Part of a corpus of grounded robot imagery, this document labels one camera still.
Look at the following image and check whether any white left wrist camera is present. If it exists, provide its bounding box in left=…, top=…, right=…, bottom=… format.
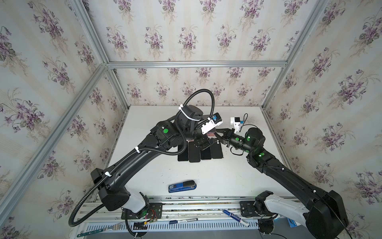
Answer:
left=201, top=113, right=223, bottom=134

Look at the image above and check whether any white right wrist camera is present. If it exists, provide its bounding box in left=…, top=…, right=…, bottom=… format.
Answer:
left=230, top=117, right=244, bottom=133

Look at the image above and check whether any black phone case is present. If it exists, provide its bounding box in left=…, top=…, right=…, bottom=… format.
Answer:
left=210, top=141, right=223, bottom=159
left=188, top=142, right=201, bottom=163

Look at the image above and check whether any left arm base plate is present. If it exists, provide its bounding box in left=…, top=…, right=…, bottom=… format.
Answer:
left=121, top=203, right=163, bottom=220

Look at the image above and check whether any black phone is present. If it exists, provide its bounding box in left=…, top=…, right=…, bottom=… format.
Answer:
left=200, top=148, right=212, bottom=160
left=178, top=149, right=189, bottom=162

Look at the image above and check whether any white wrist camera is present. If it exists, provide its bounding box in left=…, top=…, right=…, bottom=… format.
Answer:
left=201, top=113, right=223, bottom=134
left=230, top=117, right=244, bottom=133

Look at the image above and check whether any green metal ruler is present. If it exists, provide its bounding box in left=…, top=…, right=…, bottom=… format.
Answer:
left=77, top=229, right=104, bottom=238

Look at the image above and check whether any aluminium rail base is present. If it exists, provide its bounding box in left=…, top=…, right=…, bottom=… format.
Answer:
left=77, top=195, right=320, bottom=223

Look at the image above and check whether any blue marker pen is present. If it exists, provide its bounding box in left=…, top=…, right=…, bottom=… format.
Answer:
left=223, top=210, right=250, bottom=227

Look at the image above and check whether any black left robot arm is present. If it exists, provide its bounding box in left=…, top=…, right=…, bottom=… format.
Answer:
left=91, top=104, right=221, bottom=213

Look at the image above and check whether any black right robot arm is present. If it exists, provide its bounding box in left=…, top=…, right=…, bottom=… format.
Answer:
left=214, top=127, right=349, bottom=239

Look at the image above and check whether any blue white cardboard box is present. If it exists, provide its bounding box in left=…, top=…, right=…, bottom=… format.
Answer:
left=287, top=218, right=301, bottom=228

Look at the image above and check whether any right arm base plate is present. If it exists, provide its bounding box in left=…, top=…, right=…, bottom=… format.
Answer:
left=239, top=200, right=278, bottom=218

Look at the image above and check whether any black round connector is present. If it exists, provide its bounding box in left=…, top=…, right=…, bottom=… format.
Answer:
left=258, top=220, right=274, bottom=236

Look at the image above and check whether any black corrugated cable conduit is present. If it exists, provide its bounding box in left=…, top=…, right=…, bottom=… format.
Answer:
left=68, top=89, right=215, bottom=228

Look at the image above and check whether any blue black stapler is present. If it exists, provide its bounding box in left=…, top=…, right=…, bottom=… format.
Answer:
left=168, top=180, right=197, bottom=193

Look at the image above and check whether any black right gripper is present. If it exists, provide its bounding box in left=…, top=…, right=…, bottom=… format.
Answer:
left=215, top=127, right=257, bottom=155

